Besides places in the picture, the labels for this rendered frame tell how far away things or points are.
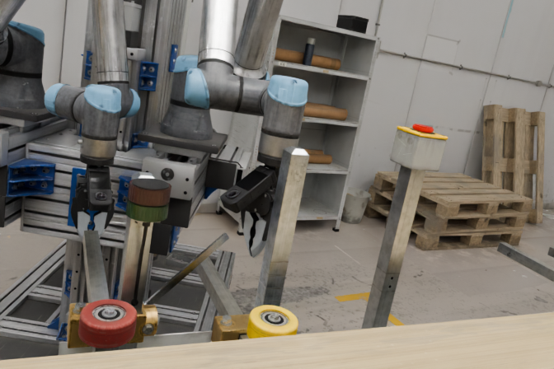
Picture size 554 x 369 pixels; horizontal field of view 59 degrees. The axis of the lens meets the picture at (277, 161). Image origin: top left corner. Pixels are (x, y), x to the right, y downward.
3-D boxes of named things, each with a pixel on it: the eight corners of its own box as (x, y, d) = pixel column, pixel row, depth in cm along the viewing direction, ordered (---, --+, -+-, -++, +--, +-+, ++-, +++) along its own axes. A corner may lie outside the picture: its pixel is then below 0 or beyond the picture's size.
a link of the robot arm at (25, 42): (52, 74, 143) (55, 27, 140) (7, 72, 131) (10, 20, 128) (26, 67, 148) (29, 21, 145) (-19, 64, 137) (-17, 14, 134)
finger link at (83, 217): (87, 238, 116) (91, 202, 114) (88, 249, 111) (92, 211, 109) (73, 238, 115) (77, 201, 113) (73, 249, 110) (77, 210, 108)
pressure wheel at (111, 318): (72, 362, 76) (79, 296, 74) (125, 357, 80) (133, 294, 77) (74, 399, 69) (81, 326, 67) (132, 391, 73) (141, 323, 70)
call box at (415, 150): (387, 163, 98) (396, 125, 96) (415, 165, 101) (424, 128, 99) (410, 173, 92) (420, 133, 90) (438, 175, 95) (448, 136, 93)
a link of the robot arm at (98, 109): (104, 83, 111) (131, 91, 107) (99, 130, 113) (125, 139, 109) (74, 81, 104) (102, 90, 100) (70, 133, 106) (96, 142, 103)
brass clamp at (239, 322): (209, 338, 92) (213, 314, 91) (274, 332, 98) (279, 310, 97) (218, 358, 87) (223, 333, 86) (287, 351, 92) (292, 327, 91)
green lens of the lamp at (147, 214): (123, 207, 74) (124, 193, 73) (163, 207, 76) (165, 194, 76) (128, 221, 69) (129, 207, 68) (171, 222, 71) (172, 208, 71)
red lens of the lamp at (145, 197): (124, 190, 73) (126, 176, 73) (165, 193, 76) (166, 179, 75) (130, 204, 68) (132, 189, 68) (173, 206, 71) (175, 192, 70)
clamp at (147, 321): (67, 330, 80) (69, 302, 79) (150, 324, 86) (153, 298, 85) (67, 351, 75) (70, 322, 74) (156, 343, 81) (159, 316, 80)
